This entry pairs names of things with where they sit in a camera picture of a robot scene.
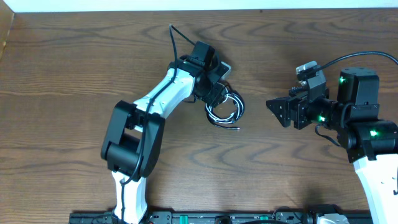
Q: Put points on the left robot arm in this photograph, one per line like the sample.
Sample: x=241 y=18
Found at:
x=133 y=139

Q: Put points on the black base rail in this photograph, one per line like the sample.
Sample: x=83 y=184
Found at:
x=286 y=215

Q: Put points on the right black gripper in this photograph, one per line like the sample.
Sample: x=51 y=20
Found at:
x=298 y=112

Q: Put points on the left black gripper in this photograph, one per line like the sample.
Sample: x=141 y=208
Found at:
x=214 y=98

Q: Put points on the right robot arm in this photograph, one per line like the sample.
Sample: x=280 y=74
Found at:
x=370 y=142

